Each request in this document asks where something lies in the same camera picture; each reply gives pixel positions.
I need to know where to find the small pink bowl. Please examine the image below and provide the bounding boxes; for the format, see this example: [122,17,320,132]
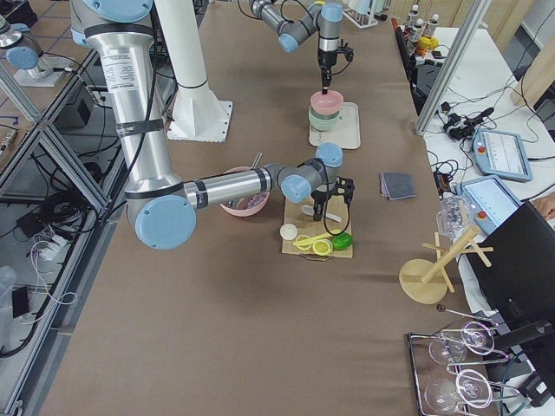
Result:
[310,89,343,115]

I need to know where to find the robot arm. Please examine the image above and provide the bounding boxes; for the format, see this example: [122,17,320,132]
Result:
[71,1,354,250]
[248,1,354,95]

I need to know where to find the stacked green bowls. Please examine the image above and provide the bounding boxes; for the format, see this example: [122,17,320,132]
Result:
[308,106,340,132]

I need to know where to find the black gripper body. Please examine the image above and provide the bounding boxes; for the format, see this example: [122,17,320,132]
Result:
[310,176,355,208]
[317,36,354,68]

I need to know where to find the lemon slice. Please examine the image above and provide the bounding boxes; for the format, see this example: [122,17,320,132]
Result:
[311,238,334,257]

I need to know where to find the wooden mug tree stand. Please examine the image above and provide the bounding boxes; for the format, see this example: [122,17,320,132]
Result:
[398,203,494,304]

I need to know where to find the green lime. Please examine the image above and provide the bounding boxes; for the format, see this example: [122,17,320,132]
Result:
[332,232,353,250]

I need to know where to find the aluminium frame post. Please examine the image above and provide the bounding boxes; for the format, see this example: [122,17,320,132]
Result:
[415,0,491,136]

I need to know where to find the white rectangular tray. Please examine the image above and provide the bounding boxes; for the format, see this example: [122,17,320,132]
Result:
[309,102,361,150]

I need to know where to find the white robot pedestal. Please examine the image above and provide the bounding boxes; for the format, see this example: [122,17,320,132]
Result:
[155,0,232,143]

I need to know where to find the yellow plastic spoon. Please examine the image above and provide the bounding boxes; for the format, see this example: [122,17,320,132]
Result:
[293,232,331,247]

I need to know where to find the wine glass rack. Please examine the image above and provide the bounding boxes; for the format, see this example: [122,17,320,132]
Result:
[407,317,554,415]

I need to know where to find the black monitor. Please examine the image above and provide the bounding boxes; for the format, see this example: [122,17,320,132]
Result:
[476,201,555,343]

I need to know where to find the white ceramic spoon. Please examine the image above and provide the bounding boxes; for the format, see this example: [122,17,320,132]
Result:
[301,205,343,223]

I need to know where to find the wooden cutting board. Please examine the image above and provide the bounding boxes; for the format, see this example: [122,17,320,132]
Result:
[281,196,354,260]

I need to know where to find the grey folded cloth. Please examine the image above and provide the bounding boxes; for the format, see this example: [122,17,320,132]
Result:
[380,172,416,200]

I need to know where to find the large pink bowl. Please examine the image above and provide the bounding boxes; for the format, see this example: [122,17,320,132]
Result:
[219,192,270,217]

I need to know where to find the blue teach pendant tablet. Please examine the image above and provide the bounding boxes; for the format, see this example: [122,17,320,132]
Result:
[473,129,533,182]

